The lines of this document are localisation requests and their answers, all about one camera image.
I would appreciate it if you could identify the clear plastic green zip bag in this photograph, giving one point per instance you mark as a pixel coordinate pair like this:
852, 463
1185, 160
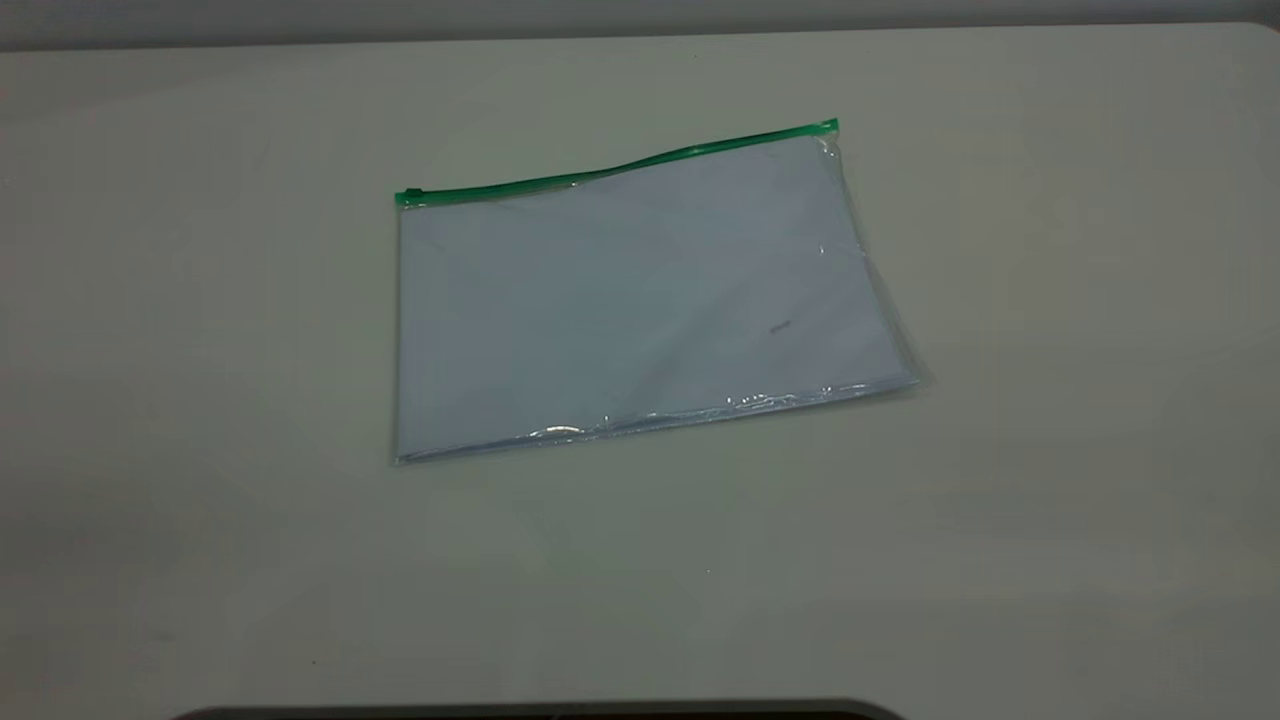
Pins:
640, 300

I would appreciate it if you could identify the green zipper slider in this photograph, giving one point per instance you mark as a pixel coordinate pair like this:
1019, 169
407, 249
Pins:
413, 194

